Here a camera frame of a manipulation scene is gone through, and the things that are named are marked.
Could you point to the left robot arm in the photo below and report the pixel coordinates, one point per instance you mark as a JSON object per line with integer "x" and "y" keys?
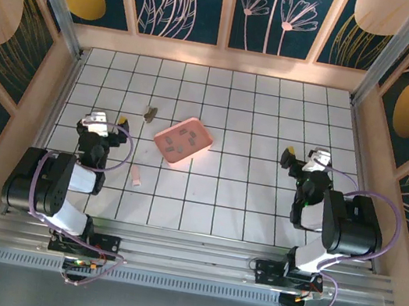
{"x": 43, "y": 188}

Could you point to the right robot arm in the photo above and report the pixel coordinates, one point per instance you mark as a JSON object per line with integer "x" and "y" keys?
{"x": 354, "y": 227}

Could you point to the small pink stapler piece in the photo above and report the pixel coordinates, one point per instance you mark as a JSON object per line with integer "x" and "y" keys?
{"x": 137, "y": 177}

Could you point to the small brown object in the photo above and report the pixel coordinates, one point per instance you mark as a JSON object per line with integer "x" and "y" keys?
{"x": 150, "y": 114}

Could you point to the pink plastic tray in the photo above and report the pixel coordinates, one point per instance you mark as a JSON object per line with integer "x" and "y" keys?
{"x": 200, "y": 144}

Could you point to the right arm base wiring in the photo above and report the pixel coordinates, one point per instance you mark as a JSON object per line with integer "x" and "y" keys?
{"x": 290, "y": 304}

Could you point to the perforated metal strip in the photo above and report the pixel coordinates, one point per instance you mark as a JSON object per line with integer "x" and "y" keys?
{"x": 181, "y": 284}

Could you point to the left arm base wiring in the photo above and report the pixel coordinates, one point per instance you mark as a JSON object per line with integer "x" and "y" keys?
{"x": 80, "y": 262}

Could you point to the aluminium frame rail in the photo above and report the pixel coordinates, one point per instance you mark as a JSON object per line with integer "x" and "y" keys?
{"x": 187, "y": 253}

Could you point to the grey staple strip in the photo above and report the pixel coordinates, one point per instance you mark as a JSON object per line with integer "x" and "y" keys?
{"x": 167, "y": 139}
{"x": 191, "y": 141}
{"x": 183, "y": 132}
{"x": 193, "y": 134}
{"x": 180, "y": 150}
{"x": 170, "y": 149}

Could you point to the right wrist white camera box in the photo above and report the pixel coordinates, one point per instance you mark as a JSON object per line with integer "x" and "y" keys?
{"x": 320, "y": 161}

